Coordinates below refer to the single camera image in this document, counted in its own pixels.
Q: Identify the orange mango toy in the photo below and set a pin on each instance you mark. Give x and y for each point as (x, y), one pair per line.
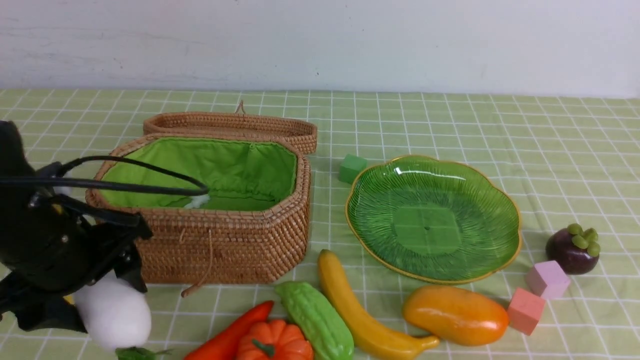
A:
(457, 315)

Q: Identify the yellow banana toy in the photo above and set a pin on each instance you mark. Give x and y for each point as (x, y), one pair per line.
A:
(369, 335)

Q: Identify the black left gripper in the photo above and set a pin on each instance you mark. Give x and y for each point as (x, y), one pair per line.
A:
(56, 246)

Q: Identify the purple mangosteen toy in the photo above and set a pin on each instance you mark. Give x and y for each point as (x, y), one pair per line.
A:
(575, 249)

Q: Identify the green checkered tablecloth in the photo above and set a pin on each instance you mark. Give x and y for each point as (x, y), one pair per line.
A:
(562, 159)

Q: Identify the green foam cube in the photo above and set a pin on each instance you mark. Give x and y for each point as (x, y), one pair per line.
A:
(350, 167)

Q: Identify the woven rattan basket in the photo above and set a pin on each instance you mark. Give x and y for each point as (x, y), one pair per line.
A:
(253, 226)

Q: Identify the woven rattan basket lid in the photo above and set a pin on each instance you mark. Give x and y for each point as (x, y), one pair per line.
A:
(302, 135)

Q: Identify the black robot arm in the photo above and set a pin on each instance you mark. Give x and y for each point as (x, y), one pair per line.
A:
(19, 180)

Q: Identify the green glass leaf plate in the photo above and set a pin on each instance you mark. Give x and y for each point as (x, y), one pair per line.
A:
(442, 222)

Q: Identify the orange carrot toy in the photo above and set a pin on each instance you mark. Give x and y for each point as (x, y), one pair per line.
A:
(225, 344)

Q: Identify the orange pumpkin toy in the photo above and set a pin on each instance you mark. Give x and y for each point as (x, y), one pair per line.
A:
(274, 340)

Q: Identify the pink-purple foam cube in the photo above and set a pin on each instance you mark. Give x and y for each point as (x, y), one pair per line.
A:
(547, 280)

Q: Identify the green bitter gourd toy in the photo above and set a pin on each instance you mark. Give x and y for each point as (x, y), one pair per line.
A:
(318, 320)

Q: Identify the salmon pink foam cube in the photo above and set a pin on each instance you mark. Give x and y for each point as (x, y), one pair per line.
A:
(525, 311)

